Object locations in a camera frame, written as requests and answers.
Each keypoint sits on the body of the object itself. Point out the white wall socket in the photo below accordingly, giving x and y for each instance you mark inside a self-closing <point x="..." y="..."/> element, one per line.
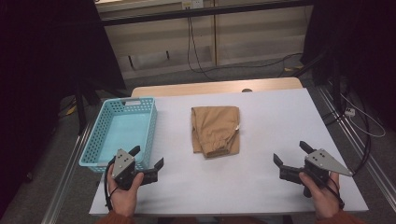
<point x="192" y="3"/>

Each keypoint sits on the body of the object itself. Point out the beige cabinet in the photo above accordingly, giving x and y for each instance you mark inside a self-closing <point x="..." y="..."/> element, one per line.
<point x="255" y="40"/>

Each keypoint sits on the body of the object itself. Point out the dark curtain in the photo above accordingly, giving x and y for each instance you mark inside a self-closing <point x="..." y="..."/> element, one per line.
<point x="364" y="46"/>
<point x="40" y="77"/>

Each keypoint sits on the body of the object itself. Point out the white power strip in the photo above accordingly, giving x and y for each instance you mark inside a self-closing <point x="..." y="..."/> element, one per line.
<point x="350" y="112"/>

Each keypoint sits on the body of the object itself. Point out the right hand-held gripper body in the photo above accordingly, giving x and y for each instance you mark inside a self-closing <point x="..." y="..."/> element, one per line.
<point x="323" y="161"/>

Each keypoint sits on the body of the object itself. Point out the wooden table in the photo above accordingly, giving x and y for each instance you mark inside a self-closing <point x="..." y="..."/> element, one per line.
<point x="202" y="88"/>

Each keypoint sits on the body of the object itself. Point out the person's right hand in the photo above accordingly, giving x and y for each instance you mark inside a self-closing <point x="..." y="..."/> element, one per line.
<point x="323" y="199"/>

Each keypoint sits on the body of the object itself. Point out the black horizontal frame bar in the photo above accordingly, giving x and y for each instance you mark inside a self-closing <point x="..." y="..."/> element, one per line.
<point x="202" y="12"/>

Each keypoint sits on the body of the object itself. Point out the white table cover sheet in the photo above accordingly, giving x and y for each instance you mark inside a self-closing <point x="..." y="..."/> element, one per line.
<point x="224" y="183"/>

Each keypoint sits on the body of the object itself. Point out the light blue plastic basket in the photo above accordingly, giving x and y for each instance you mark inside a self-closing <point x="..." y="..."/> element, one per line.
<point x="124" y="130"/>

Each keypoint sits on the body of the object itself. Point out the person's left hand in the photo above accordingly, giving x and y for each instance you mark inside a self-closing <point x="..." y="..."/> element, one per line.
<point x="124" y="199"/>

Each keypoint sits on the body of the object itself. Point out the black stand legs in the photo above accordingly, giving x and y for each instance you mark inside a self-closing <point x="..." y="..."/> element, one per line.
<point x="81" y="109"/>

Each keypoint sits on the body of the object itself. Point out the tan pants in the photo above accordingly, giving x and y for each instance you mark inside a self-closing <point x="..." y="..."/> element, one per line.
<point x="214" y="129"/>

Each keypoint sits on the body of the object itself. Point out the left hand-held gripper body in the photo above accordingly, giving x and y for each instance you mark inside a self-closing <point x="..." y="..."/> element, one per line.
<point x="123" y="163"/>

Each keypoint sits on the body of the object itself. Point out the aluminium floor rail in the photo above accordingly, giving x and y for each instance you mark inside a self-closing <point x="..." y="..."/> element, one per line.
<point x="67" y="174"/>
<point x="351" y="137"/>

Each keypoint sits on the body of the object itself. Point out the dark round table grommet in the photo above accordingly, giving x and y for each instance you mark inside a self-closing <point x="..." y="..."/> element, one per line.
<point x="247" y="90"/>

